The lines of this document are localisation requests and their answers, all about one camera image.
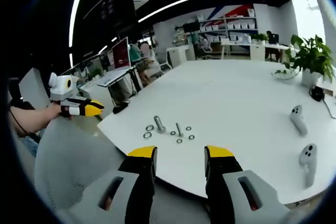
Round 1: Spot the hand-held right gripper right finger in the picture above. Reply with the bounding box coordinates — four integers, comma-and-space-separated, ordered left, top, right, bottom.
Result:
204, 145, 300, 224

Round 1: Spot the grey mesh office chair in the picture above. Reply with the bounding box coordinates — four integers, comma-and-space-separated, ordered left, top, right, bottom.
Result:
34, 118, 158, 224

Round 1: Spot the black computer mouse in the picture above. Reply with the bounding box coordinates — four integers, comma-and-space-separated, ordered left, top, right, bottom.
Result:
112, 102, 131, 114

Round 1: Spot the grey cable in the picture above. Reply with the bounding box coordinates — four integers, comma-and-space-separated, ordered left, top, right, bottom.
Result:
322, 98, 336, 119

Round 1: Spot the white standing desk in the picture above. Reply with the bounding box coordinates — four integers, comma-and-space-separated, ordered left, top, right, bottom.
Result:
97, 66, 144, 104

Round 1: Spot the white low cabinet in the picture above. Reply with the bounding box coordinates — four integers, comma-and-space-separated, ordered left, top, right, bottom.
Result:
166, 45, 196, 63

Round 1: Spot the black box device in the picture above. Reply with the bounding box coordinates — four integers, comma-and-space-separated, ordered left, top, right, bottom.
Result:
309, 86, 326, 102

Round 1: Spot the large potted green plant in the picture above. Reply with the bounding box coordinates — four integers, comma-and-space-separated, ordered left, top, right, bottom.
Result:
271, 34, 336, 88

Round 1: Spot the white storage shelving unit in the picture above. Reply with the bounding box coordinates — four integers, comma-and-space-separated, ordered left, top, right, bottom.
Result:
198, 3, 259, 54

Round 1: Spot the long white desk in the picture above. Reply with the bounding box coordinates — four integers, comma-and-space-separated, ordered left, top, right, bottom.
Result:
220, 39, 299, 61

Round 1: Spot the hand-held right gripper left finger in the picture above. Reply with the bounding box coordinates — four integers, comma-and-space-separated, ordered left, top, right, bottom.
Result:
65, 145, 158, 224

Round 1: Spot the small potted green plant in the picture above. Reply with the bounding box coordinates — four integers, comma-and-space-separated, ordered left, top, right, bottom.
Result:
249, 33, 270, 44

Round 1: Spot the red screen monitor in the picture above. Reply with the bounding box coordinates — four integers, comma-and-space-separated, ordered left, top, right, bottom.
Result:
111, 37, 132, 71

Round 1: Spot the light grey panel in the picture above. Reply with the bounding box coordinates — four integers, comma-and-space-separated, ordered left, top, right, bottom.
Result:
18, 68, 50, 109

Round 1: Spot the person's left hand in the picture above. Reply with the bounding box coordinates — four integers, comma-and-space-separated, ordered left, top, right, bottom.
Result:
47, 101, 73, 120

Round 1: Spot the white handheld controller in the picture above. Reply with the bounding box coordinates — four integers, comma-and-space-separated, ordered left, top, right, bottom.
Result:
298, 143, 318, 188
289, 105, 308, 137

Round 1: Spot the large steel threaded stud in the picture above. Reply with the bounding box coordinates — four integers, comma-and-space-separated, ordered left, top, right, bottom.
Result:
153, 115, 166, 133

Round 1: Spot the white office chair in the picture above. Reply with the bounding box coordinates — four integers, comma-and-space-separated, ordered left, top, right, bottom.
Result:
154, 50, 174, 74

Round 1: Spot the person's jeans leg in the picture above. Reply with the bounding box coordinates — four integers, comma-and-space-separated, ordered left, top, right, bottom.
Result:
20, 129, 44, 156

